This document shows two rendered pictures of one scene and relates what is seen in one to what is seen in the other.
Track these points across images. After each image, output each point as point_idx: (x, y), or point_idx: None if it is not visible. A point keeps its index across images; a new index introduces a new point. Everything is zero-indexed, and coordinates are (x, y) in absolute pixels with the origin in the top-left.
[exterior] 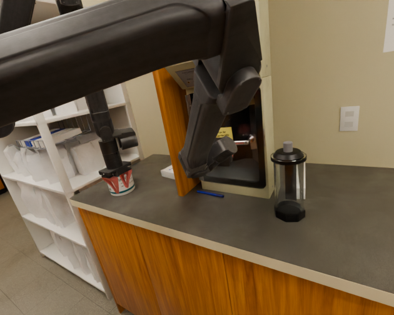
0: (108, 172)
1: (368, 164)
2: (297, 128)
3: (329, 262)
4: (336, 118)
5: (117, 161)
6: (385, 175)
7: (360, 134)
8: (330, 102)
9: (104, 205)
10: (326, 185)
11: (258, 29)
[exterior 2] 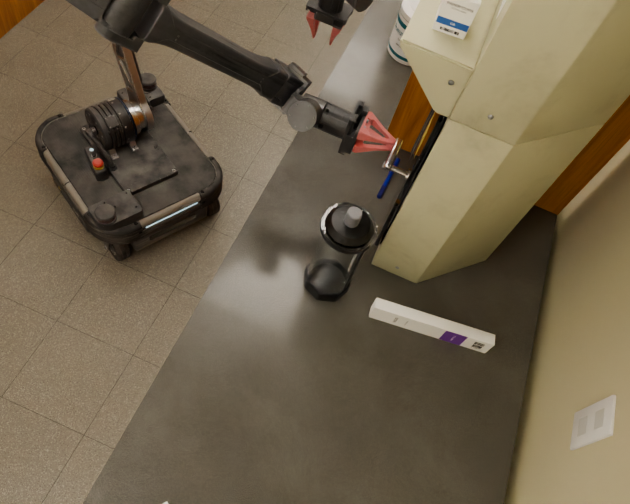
0: (306, 4)
1: (521, 495)
2: (593, 324)
3: (224, 296)
4: (598, 397)
5: (326, 2)
6: (457, 494)
7: (566, 460)
8: (628, 367)
9: (358, 40)
10: (415, 366)
11: (70, 3)
